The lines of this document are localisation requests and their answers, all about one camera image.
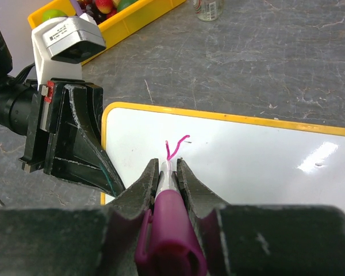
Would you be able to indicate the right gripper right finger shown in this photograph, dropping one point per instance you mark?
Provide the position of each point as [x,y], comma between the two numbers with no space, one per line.
[263,239]

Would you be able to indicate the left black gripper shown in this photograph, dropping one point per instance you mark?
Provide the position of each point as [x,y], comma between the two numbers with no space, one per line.
[63,136]

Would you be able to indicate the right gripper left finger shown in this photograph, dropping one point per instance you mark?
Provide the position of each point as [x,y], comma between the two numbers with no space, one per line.
[97,240]

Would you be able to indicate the pink capped whiteboard marker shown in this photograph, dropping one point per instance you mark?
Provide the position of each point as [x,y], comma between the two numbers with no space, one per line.
[167,242]

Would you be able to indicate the wood framed whiteboard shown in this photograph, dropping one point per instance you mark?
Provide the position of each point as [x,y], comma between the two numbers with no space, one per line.
[244,160]

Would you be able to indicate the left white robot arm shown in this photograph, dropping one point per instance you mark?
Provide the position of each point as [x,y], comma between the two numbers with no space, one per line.
[16,92]

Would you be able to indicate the yellow plastic tray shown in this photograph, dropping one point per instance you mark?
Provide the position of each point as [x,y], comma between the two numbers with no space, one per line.
[121,25]

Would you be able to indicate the light green apple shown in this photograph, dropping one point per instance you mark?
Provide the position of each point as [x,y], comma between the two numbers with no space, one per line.
[52,13]

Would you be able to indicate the purple grape bunch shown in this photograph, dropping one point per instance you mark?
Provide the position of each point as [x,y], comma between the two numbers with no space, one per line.
[89,7]

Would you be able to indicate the red strawberry cluster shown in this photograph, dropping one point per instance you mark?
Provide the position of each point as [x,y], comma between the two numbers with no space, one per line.
[107,7]

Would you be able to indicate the dark green lime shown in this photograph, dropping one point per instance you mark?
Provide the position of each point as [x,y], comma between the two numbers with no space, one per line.
[123,4]

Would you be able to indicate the clear glass bottle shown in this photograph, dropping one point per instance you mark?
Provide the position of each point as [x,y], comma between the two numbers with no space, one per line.
[208,10]

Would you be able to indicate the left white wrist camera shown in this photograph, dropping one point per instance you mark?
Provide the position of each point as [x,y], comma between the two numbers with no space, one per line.
[61,44]

